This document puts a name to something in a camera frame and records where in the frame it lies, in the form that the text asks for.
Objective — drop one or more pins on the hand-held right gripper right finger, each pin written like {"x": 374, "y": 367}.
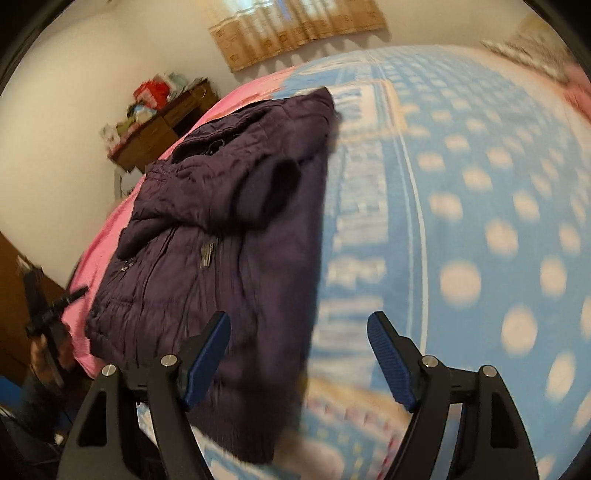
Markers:
{"x": 392, "y": 360}

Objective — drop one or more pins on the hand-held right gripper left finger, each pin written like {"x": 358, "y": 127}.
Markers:
{"x": 205, "y": 364}

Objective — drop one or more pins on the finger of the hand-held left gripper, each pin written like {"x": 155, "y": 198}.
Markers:
{"x": 71, "y": 297}

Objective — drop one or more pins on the dark purple padded jacket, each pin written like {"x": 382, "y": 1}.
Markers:
{"x": 207, "y": 230}

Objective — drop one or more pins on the person's left hand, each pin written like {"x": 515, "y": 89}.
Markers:
{"x": 41, "y": 357}

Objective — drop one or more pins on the brown wooden cabinet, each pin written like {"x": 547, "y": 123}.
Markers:
{"x": 16, "y": 295}

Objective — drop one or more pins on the white paper bag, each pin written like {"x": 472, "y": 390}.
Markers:
{"x": 123, "y": 182}

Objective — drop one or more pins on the white picture card box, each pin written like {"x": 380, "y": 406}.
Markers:
{"x": 110, "y": 137}

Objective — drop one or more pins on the brown wooden desk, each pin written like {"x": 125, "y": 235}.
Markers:
{"x": 157, "y": 134}

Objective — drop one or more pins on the blue polka dot bedsheet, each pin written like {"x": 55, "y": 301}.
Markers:
{"x": 461, "y": 184}

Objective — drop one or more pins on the pile of desk clutter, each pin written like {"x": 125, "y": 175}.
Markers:
{"x": 136, "y": 117}

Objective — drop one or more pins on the pink bedsheet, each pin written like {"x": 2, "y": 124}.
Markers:
{"x": 258, "y": 85}

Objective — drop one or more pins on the folded pink blanket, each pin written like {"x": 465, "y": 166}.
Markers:
{"x": 579, "y": 92}

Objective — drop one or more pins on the patterned grey pillow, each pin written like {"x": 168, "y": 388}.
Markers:
{"x": 526, "y": 50}

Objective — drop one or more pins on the yellow patterned window curtain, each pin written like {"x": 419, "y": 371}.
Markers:
{"x": 295, "y": 32}

